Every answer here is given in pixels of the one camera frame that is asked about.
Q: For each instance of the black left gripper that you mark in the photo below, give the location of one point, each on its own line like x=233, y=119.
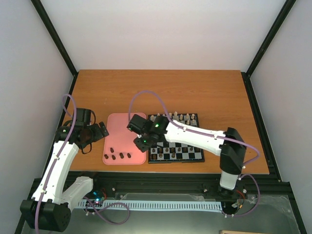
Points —
x=99, y=133

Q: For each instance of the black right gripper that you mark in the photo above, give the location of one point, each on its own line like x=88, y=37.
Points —
x=142, y=147

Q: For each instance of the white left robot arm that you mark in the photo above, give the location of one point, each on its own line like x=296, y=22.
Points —
x=51, y=205

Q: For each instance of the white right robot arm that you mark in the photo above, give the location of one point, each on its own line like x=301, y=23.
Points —
x=223, y=144

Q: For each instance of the black grey chess board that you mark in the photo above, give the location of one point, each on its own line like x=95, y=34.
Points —
x=197, y=155

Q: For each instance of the green led circuit board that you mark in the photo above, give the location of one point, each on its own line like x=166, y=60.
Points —
x=99, y=196

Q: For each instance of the pink silicone tray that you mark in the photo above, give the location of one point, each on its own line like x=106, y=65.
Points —
x=121, y=140

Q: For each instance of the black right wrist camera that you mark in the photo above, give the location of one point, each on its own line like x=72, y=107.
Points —
x=137, y=124

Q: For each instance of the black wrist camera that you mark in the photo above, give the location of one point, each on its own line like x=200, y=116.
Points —
x=137, y=124
x=85, y=117

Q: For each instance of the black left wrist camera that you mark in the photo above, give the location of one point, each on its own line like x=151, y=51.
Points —
x=85, y=117

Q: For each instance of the black aluminium frame rail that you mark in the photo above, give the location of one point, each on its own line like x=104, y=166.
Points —
x=207, y=185

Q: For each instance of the light blue cable duct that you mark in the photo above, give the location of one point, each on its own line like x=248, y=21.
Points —
x=140, y=205

